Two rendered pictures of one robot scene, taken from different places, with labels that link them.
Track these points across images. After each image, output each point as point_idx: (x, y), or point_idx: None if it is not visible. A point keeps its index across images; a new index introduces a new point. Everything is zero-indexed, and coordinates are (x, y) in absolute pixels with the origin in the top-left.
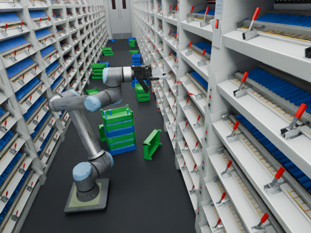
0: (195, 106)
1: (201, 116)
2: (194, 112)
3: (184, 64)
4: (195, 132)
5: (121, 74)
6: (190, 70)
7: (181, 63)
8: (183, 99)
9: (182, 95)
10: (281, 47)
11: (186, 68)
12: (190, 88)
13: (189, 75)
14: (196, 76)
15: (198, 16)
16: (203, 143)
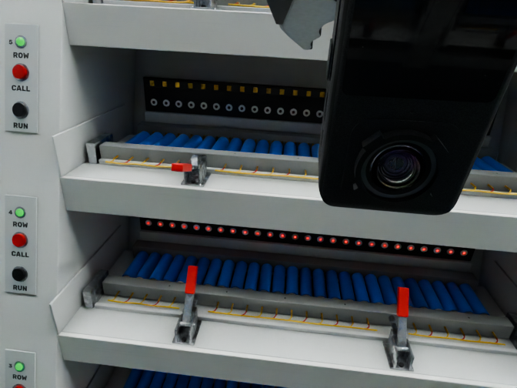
0: (236, 292)
1: (346, 307)
2: (259, 319)
3: (81, 95)
4: (448, 380)
5: None
6: (101, 132)
7: (68, 83)
8: (79, 306)
9: (73, 283)
10: None
11: (86, 118)
12: (275, 188)
13: (144, 145)
14: (203, 144)
15: None
16: None
